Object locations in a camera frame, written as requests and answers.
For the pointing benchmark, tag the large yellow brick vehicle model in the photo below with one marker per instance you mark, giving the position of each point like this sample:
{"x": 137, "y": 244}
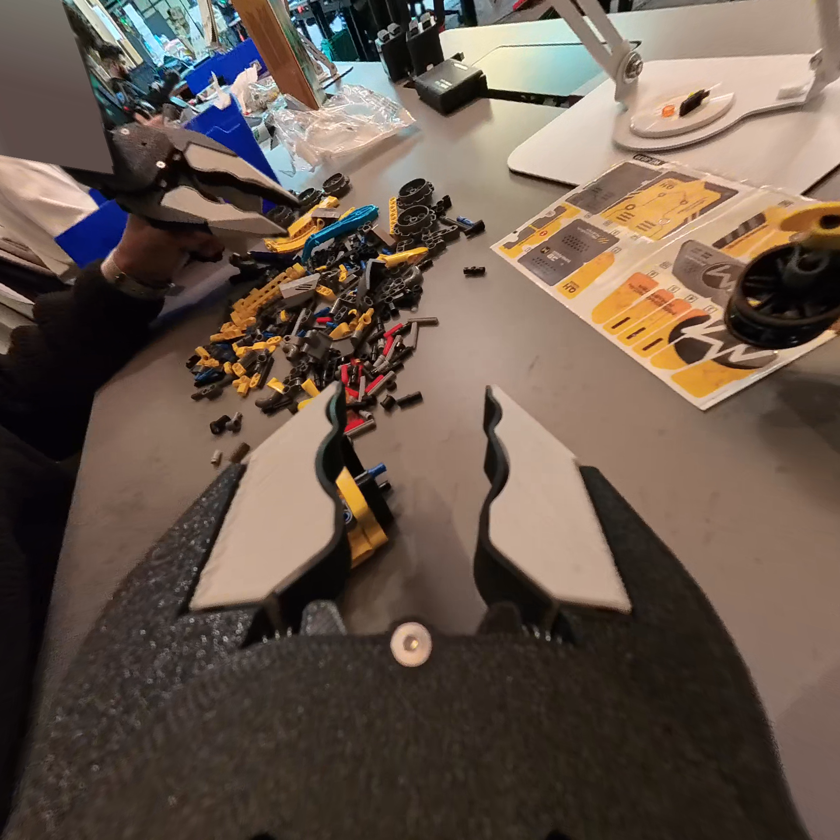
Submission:
{"x": 774, "y": 302}

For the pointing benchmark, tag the yellow grey sticker sheet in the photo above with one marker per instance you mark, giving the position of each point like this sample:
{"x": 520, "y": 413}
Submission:
{"x": 590, "y": 249}

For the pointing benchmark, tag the grey tube connector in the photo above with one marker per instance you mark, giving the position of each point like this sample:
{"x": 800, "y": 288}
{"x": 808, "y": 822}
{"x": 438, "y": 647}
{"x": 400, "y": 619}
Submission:
{"x": 239, "y": 451}

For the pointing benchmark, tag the person's left hand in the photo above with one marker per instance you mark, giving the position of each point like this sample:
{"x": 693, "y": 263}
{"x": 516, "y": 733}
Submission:
{"x": 148, "y": 249}

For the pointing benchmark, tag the black power adapter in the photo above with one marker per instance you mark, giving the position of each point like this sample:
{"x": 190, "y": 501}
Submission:
{"x": 449, "y": 82}

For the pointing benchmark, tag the grey cone connector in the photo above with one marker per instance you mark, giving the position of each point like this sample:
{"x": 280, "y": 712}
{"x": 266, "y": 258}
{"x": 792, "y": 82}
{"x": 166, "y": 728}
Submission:
{"x": 235, "y": 421}

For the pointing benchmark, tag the person's left forearm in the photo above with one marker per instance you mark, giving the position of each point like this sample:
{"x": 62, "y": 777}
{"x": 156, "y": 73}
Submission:
{"x": 72, "y": 341}

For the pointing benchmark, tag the wooden board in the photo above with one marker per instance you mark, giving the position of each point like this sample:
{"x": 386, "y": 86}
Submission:
{"x": 275, "y": 39}

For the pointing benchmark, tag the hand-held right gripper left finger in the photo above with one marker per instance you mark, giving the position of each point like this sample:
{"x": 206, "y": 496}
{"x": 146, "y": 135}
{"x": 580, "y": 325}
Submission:
{"x": 275, "y": 525}

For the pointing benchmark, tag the black curved connector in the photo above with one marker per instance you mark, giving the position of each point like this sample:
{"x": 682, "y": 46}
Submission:
{"x": 218, "y": 425}

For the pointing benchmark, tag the small yellow brick assembly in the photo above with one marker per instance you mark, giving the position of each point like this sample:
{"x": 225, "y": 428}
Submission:
{"x": 358, "y": 505}

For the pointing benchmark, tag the grey gear wheel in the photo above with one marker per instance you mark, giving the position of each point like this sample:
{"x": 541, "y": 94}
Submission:
{"x": 413, "y": 220}
{"x": 308, "y": 197}
{"x": 281, "y": 215}
{"x": 336, "y": 184}
{"x": 415, "y": 191}

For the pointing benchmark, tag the clear plastic bag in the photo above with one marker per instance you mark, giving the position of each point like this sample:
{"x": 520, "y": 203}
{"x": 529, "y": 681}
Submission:
{"x": 341, "y": 124}

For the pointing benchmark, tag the white book stand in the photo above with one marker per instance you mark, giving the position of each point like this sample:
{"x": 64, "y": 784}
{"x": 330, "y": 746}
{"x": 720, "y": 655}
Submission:
{"x": 590, "y": 138}

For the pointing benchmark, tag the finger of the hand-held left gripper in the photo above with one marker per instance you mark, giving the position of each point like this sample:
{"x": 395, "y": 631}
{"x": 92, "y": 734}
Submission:
{"x": 223, "y": 167}
{"x": 203, "y": 210}

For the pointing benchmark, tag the pile of small brick pieces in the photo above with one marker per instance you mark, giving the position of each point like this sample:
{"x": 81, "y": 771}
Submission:
{"x": 298, "y": 289}

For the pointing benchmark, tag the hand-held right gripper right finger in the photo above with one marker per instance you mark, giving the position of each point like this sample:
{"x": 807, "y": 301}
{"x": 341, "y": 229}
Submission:
{"x": 554, "y": 525}

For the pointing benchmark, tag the small black yellow part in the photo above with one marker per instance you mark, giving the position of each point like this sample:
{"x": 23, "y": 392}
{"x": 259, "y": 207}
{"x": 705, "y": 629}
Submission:
{"x": 694, "y": 102}

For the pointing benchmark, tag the black charger block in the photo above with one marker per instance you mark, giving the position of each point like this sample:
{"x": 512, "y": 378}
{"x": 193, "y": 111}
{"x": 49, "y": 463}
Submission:
{"x": 425, "y": 47}
{"x": 394, "y": 52}

